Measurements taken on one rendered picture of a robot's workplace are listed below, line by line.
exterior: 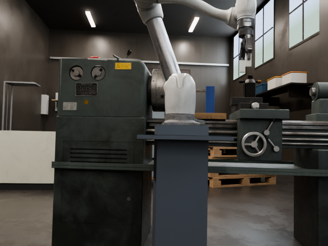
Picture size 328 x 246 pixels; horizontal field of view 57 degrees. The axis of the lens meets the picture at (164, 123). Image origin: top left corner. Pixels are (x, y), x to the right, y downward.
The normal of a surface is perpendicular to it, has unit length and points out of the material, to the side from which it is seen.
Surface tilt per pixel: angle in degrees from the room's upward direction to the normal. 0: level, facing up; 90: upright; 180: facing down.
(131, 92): 90
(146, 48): 90
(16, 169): 90
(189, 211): 90
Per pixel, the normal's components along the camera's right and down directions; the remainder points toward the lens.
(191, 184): 0.08, -0.04
